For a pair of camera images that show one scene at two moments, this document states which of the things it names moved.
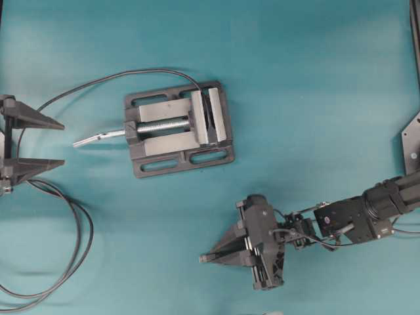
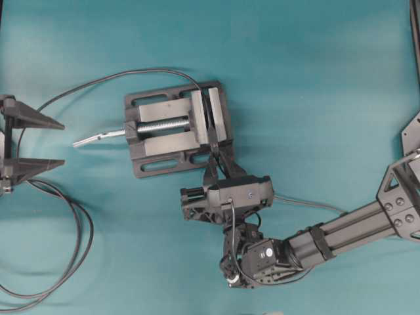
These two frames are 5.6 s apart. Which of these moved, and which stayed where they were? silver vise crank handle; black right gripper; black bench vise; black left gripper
Moved: black right gripper
Stayed: silver vise crank handle; black bench vise; black left gripper
